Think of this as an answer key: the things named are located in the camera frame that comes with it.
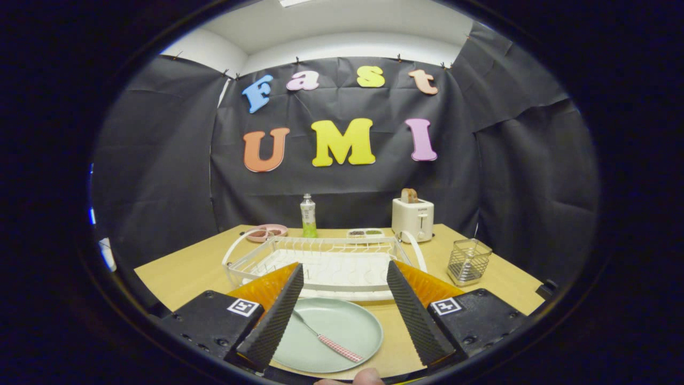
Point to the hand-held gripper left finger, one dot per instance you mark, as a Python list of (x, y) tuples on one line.
[(275, 321)]

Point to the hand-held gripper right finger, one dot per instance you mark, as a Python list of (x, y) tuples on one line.
[(414, 321)]

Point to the pale green plate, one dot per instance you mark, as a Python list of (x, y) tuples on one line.
[(347, 326)]

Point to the pink plate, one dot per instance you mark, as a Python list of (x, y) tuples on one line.
[(279, 230)]

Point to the brown sausage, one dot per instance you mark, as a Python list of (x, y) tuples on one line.
[(258, 234)]

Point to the white divided tray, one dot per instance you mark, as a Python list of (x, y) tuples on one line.
[(365, 236)]

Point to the white toaster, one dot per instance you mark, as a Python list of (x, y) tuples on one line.
[(411, 219)]

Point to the green drink bottle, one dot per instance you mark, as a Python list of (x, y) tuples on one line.
[(308, 219)]

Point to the brown bread slice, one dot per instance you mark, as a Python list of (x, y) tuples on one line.
[(409, 195)]

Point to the small black object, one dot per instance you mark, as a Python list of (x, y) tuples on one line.
[(546, 290)]

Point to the black backdrop cloth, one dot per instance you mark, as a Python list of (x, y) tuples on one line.
[(507, 187)]

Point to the ceiling light panel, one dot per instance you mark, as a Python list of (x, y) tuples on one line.
[(296, 2)]

